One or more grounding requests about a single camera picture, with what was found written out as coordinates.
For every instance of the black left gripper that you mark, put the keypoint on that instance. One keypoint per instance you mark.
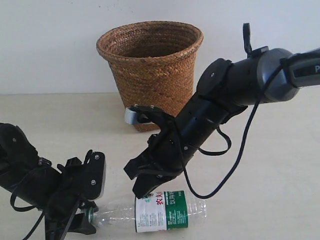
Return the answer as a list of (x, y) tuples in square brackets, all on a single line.
[(63, 191)]

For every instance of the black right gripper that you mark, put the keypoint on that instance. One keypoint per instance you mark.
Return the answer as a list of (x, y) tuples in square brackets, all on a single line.
[(176, 143)]

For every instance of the clear plastic water bottle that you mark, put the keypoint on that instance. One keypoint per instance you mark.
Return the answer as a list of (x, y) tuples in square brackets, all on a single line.
[(157, 211)]

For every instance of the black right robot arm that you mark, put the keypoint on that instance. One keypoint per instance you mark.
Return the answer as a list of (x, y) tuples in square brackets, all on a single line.
[(224, 90)]

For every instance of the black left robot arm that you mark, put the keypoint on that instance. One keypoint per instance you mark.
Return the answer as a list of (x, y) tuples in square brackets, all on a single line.
[(22, 174)]

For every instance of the brown woven wicker basket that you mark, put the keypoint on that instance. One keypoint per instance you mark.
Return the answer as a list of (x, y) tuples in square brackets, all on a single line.
[(152, 62)]

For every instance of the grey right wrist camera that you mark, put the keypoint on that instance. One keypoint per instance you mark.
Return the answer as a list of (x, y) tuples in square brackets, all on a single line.
[(137, 114)]

